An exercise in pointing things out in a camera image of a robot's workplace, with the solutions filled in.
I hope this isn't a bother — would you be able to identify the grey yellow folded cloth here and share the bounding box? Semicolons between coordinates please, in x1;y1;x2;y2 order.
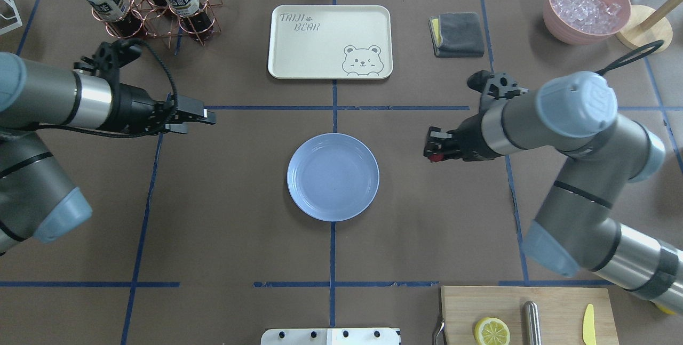
428;12;485;58

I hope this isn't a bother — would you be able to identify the yellow plastic knife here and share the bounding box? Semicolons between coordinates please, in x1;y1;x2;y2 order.
582;303;596;345

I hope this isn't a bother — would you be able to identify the blue plate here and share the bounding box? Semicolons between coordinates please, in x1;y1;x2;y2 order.
286;133;380;222

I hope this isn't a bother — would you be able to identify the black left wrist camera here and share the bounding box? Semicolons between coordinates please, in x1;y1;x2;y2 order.
73;37;142;78

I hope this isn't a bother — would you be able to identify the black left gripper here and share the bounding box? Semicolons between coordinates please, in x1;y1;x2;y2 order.
109;84;216;134

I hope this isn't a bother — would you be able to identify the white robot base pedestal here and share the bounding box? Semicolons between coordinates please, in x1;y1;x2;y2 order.
260;327;402;344

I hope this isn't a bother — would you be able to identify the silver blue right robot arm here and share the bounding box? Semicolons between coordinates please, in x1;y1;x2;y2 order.
144;106;681;294

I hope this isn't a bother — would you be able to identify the steel muddler black tip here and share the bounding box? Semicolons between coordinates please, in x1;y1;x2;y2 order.
523;301;542;344

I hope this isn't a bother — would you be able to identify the lemon half slice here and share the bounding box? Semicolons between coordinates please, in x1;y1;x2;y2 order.
473;317;511;344

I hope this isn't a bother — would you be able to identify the tea bottle left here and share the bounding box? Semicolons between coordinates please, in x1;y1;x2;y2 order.
86;0;143;38

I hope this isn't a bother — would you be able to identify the yellow lemon rear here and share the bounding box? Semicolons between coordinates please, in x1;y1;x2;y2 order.
655;303;677;316

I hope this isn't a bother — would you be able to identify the copper wire bottle rack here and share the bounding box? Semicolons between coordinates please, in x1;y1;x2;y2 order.
92;0;224;51

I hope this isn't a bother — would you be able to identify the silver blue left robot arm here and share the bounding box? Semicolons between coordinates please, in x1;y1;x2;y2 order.
1;42;216;253

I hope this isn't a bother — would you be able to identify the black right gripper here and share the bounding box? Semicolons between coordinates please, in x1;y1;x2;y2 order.
424;114;502;161

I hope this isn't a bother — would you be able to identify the white wire cup rack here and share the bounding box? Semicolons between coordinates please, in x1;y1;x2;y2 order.
1;0;23;36

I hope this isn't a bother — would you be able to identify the red strawberry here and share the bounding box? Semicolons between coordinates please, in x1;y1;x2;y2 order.
428;154;444;163

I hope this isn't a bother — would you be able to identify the pink bowl with ice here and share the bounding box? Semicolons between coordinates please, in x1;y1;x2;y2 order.
543;0;631;45

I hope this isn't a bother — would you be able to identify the cream bear tray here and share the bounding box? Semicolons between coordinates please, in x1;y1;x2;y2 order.
267;5;393;80

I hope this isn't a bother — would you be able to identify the wooden stand round base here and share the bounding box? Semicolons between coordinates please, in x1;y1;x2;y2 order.
616;0;682;52

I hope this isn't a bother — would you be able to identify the wooden cutting board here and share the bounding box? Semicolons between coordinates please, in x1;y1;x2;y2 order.
441;286;620;344

